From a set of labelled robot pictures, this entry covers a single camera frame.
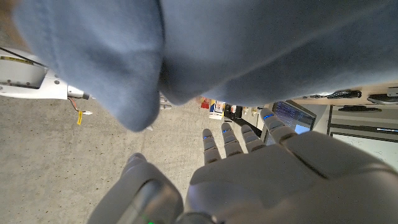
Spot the whiteboard with black frame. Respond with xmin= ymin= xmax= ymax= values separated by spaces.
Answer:
xmin=329 ymin=124 xmax=398 ymax=172

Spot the black computer monitor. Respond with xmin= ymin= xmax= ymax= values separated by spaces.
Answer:
xmin=260 ymin=100 xmax=317 ymax=146

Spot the wooden office desk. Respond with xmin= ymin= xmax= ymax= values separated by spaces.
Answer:
xmin=292 ymin=80 xmax=398 ymax=106

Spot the black computer mouse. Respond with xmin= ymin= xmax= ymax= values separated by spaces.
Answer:
xmin=366 ymin=93 xmax=398 ymax=105

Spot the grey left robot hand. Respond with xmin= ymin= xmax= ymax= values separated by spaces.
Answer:
xmin=86 ymin=107 xmax=398 ymax=224

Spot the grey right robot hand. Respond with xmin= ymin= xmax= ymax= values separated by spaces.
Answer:
xmin=159 ymin=95 xmax=173 ymax=110

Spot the blue hoodie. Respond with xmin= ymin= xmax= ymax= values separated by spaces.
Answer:
xmin=12 ymin=0 xmax=398 ymax=133

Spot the right wrist wire with tag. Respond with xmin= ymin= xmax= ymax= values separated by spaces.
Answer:
xmin=67 ymin=96 xmax=94 ymax=126

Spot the black remote control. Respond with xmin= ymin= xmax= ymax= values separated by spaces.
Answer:
xmin=328 ymin=89 xmax=363 ymax=100

